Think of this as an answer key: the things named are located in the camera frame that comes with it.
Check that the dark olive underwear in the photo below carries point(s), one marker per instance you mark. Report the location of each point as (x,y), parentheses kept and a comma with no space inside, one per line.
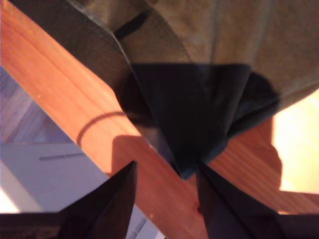
(224,37)

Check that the white cabinet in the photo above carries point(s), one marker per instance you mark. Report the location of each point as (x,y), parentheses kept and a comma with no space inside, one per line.
(49,179)

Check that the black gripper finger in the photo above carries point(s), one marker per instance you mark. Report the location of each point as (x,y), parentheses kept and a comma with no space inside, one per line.
(229,214)
(104,206)

